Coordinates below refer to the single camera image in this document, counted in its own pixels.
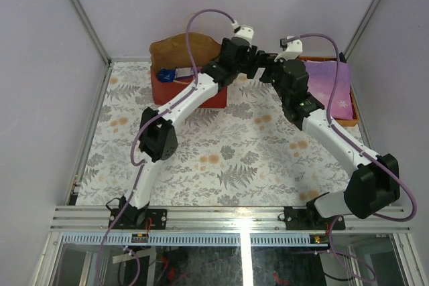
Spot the grey slotted cable duct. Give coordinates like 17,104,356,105
62,232,328,247

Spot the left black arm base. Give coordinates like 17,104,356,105
113,207,168,232

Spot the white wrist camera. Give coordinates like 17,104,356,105
274,36,303,62
232,21,254,44

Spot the purple Frozen cloth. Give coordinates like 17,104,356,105
303,59,358,121

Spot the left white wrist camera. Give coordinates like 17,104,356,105
232,21,254,44

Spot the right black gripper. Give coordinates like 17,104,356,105
246,51,290,103

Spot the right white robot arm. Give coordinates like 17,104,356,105
257,53,400,229

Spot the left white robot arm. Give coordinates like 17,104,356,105
109,32,257,229

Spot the orange wooden tray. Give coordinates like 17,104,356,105
296,56,360,128

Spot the blue chips bag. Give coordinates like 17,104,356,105
156,68,176,83

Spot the aluminium front rail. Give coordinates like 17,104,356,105
50,206,410,234

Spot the purple snack packet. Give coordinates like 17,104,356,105
175,66,201,80

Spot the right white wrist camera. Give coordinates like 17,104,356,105
274,36,303,62

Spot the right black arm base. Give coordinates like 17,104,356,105
278,206,334,232

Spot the red brown paper bag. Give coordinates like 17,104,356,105
149,31,221,105

